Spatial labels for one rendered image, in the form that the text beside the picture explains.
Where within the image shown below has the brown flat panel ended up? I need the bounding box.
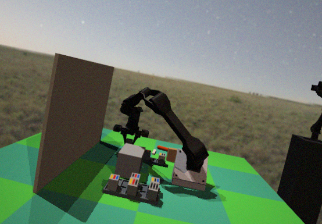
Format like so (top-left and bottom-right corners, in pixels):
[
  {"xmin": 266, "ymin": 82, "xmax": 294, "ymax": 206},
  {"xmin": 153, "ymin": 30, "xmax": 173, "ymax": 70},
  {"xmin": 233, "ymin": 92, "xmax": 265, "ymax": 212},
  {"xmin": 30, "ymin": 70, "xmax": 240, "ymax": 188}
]
[{"xmin": 33, "ymin": 53, "xmax": 114, "ymax": 193}]

